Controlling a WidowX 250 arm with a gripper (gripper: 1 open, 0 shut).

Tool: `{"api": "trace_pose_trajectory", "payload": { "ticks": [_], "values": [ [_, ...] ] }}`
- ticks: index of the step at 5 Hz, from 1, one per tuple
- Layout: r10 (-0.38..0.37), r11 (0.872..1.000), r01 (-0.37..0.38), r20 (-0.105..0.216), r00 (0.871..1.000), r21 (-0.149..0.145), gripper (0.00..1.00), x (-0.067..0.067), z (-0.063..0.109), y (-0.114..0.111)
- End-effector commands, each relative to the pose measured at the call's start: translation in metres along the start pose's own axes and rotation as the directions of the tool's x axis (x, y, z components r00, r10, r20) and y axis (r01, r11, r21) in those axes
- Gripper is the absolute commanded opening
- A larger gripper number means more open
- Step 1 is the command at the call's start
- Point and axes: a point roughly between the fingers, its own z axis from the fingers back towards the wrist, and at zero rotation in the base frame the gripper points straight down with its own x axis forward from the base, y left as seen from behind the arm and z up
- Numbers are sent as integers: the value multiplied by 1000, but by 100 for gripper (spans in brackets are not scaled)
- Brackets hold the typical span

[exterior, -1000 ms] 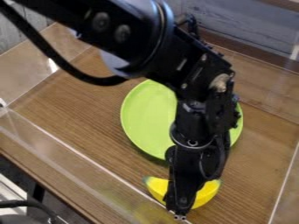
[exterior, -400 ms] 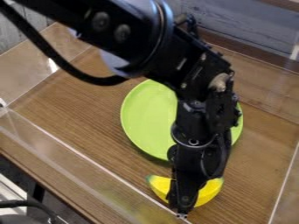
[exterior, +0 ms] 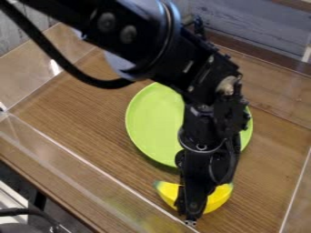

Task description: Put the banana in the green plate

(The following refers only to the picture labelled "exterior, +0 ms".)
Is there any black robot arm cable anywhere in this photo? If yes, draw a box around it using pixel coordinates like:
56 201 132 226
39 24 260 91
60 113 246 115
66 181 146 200
0 0 135 90

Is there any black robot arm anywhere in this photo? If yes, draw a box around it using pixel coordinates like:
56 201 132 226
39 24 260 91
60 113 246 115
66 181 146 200
20 0 250 223

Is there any yellow toy banana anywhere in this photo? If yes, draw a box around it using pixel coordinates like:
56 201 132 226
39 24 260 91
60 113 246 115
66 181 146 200
154 180 234 214

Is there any green round plate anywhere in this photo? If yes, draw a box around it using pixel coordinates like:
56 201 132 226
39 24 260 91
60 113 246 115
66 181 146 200
124 81 254 168

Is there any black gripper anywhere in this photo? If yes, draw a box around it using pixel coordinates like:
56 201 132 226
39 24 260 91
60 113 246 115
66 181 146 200
175 76 251 185

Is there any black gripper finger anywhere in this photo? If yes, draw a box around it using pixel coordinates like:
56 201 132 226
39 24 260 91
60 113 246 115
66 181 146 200
174 178 216 227

